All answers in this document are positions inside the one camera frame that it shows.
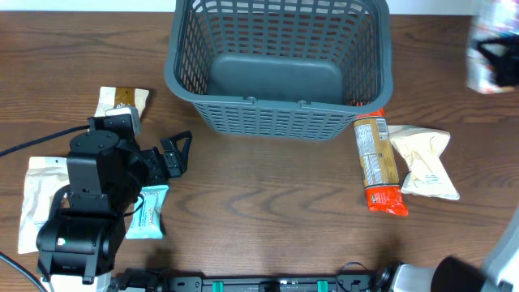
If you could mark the grey plastic basket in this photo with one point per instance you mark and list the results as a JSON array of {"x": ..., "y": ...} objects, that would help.
[{"x": 285, "y": 68}]

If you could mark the light blue snack packet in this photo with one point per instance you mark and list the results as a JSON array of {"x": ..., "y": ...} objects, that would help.
[{"x": 146, "y": 219}]

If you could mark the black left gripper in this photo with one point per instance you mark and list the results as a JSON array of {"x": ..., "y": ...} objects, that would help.
[{"x": 154, "y": 175}]

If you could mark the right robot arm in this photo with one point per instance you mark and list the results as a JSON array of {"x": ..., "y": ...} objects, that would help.
[{"x": 499, "y": 272}]

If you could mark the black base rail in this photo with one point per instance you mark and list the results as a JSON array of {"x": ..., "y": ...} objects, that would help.
[{"x": 353, "y": 276}]

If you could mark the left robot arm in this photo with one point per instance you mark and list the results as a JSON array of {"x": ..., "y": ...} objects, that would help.
[{"x": 86, "y": 226}]

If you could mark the beige resealable pouch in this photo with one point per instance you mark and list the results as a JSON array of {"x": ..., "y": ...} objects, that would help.
[{"x": 44, "y": 177}]

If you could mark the orange spaghetti package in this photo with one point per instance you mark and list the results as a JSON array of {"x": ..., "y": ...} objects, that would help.
[{"x": 379, "y": 169}]

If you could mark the beige powder bag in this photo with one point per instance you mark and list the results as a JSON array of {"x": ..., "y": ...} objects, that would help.
[{"x": 421, "y": 149}]

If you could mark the brown white snack pouch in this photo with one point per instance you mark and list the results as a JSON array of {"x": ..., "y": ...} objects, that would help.
[{"x": 116, "y": 97}]

